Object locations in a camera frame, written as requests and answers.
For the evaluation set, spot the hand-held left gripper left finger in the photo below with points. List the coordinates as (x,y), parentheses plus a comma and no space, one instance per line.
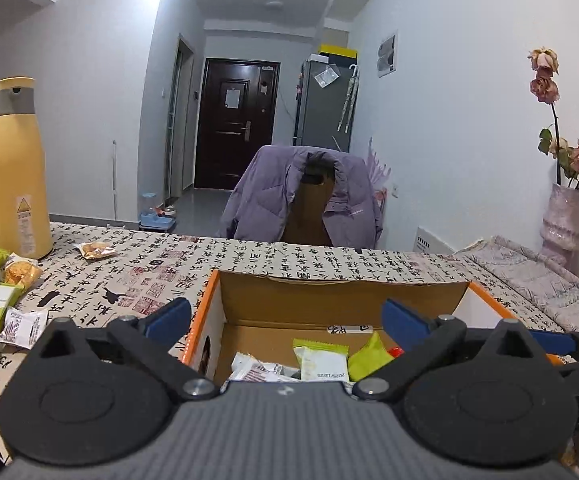
(169,317)

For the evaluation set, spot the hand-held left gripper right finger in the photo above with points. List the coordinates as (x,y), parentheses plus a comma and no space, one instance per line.
(404,320)

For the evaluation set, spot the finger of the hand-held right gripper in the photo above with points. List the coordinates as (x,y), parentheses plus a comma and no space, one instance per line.
(554,342)

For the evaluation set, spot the orange cardboard box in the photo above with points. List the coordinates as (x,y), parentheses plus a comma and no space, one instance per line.
(294,305)

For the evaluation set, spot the grey patterned cloth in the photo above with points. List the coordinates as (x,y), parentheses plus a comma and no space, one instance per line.
(519,275)

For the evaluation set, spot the pale green snack packet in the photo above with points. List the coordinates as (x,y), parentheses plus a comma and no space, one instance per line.
(322,360)

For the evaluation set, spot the small orange snack packet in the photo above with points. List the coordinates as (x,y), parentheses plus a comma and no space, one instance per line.
(97,250)

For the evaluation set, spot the blue pet water bowl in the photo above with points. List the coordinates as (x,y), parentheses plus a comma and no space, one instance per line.
(157,217)

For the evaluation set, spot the pink textured vase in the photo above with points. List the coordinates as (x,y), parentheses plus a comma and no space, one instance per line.
(564,225)

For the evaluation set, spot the wooden chair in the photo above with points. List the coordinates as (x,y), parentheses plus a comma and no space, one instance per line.
(309,215)

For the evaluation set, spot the white red snack packet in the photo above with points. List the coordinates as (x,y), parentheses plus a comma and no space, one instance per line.
(22,329)

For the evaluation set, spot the purple padded jacket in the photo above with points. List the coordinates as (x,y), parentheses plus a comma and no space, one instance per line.
(259,195)

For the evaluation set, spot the pink fan-shaped decoration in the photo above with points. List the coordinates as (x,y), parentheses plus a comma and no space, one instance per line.
(379,170)

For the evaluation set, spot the clear orange biscuit packet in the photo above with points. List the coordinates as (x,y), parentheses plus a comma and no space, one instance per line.
(22,270)

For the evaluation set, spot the dark brown entrance door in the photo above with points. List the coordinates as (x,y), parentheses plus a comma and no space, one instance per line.
(219,150)

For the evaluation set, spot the grey interior door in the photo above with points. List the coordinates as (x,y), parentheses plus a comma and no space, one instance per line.
(179,120)

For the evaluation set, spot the yellow thermos bottle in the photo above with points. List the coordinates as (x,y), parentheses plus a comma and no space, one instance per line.
(14,170)

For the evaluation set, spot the grey refrigerator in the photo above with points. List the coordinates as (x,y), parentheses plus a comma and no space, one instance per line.
(319,110)

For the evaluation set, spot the white folded umbrella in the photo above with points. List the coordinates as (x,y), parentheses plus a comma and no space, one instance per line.
(349,100)

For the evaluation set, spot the white paper notice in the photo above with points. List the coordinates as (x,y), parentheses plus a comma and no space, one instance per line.
(233,98)

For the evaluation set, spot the clear plastic bag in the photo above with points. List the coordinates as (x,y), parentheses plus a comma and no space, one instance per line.
(327,76)

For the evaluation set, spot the yellow box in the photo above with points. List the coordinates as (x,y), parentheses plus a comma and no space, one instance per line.
(338,52)

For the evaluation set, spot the wall poster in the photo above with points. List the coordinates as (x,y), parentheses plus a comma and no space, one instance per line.
(387,55)

